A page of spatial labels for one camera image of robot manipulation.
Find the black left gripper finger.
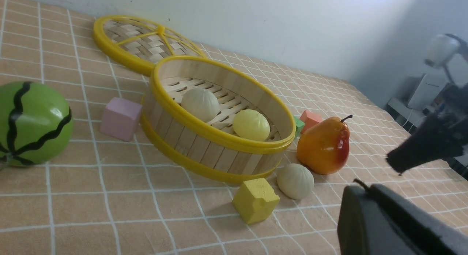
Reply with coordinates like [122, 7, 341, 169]
[337, 179, 468, 255]

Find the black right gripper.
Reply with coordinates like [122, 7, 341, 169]
[386, 85, 468, 174]

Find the yellow steamed bun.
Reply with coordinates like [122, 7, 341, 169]
[232, 109, 270, 142]

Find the white steamed bun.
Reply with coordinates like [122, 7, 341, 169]
[181, 88, 220, 122]
[276, 164, 315, 200]

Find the bamboo steamer tray yellow rim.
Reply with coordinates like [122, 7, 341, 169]
[140, 56, 296, 184]

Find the bamboo steamer lid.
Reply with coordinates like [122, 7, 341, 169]
[93, 15, 206, 76]

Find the white background equipment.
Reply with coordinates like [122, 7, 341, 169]
[386, 33, 467, 133]

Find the orange toy pear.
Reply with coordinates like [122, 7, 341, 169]
[296, 115, 353, 175]

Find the orange foam cube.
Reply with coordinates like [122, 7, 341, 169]
[299, 110, 322, 134]

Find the yellow foam block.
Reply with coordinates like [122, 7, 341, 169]
[232, 178, 280, 225]

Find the green foam cube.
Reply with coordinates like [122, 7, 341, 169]
[294, 116, 305, 138]

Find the orange checkered tablecloth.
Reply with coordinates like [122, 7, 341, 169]
[0, 0, 467, 255]

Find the pink foam cube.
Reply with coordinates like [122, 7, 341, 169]
[100, 97, 142, 142]

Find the green toy watermelon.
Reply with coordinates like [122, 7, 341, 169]
[0, 81, 73, 166]

